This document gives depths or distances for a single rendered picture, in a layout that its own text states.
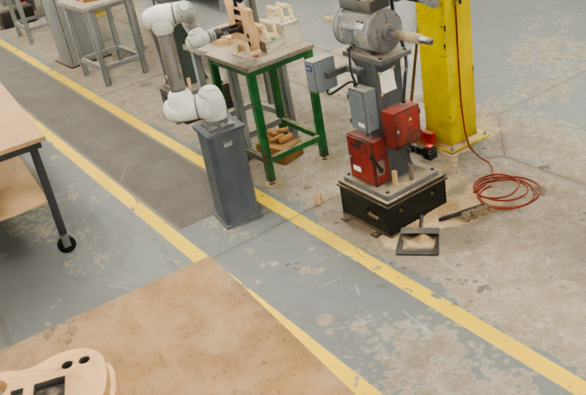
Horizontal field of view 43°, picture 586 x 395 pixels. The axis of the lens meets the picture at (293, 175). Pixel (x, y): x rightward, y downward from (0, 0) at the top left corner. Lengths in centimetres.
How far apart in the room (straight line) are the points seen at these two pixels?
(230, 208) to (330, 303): 117
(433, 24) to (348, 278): 199
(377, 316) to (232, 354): 161
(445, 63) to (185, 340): 332
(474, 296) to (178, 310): 187
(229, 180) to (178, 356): 244
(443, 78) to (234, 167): 167
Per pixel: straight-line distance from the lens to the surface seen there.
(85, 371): 256
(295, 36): 549
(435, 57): 552
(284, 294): 439
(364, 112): 449
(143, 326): 289
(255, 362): 258
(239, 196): 505
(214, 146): 485
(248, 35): 535
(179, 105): 483
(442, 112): 566
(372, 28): 434
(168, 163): 627
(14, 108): 564
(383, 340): 396
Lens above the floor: 257
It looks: 27 degrees down
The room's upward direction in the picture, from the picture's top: 10 degrees counter-clockwise
